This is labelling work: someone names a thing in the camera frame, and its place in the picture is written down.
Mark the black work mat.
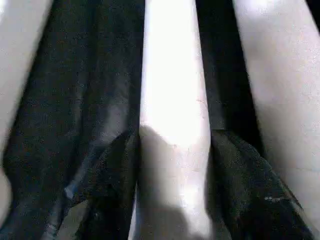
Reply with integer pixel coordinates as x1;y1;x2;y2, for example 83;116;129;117
2;0;266;240

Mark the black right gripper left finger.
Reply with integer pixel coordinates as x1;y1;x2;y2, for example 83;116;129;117
59;129;140;240

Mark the white plastic table leg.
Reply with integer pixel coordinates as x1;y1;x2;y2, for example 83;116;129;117
128;0;213;240
232;0;320;218

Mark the white plastic table top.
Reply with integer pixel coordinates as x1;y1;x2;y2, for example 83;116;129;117
0;0;52;201

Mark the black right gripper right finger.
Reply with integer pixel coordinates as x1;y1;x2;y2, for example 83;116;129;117
204;128;316;240

